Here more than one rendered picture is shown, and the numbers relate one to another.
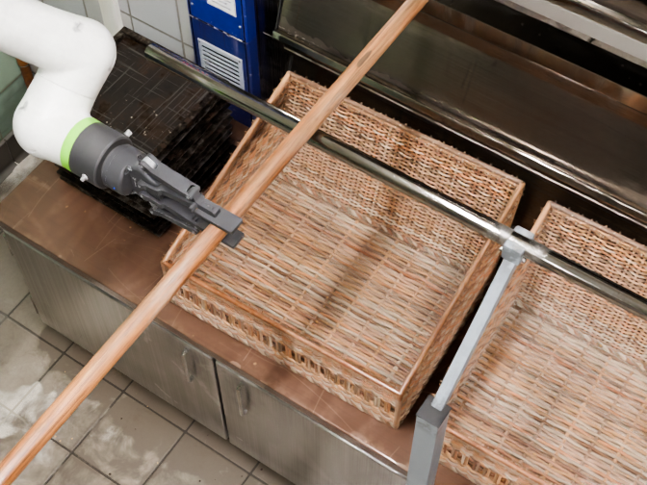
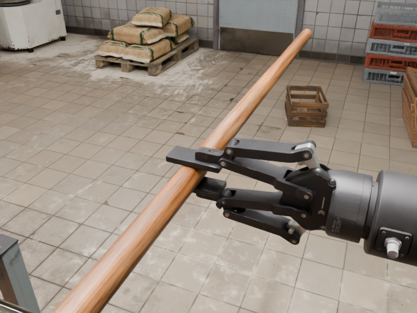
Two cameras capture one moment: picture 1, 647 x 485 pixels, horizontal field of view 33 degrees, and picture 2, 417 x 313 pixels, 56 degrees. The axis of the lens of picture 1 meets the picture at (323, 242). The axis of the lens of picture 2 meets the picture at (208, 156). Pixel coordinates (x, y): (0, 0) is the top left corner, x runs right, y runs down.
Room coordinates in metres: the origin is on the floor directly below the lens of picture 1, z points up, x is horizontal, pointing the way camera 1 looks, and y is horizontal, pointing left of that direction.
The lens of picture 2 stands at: (1.36, 0.08, 1.46)
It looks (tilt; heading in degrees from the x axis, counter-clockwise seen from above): 31 degrees down; 168
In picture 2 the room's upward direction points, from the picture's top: straight up
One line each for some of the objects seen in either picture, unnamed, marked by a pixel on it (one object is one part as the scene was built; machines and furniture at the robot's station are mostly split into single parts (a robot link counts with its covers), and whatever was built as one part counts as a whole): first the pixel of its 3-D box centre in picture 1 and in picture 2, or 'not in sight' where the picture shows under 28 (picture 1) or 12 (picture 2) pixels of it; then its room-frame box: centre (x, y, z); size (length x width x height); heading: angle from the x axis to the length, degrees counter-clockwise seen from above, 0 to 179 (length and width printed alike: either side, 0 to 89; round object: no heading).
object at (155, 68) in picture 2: not in sight; (150, 52); (-3.59, 0.40, 0.07); 1.20 x 0.80 x 0.14; 146
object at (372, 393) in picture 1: (340, 242); not in sight; (1.23, -0.03, 0.72); 0.56 x 0.49 x 0.28; 58
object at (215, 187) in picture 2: (220, 230); (197, 184); (0.95, 0.16, 1.17); 0.07 x 0.03 x 0.01; 56
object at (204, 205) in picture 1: (203, 201); (216, 150); (0.96, 0.18, 1.23); 0.05 x 0.01 x 0.03; 56
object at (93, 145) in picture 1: (104, 155); (395, 218); (1.08, 0.34, 1.19); 0.12 x 0.06 x 0.09; 146
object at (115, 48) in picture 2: not in sight; (123, 44); (-3.45, 0.08, 0.22); 0.62 x 0.36 x 0.15; 151
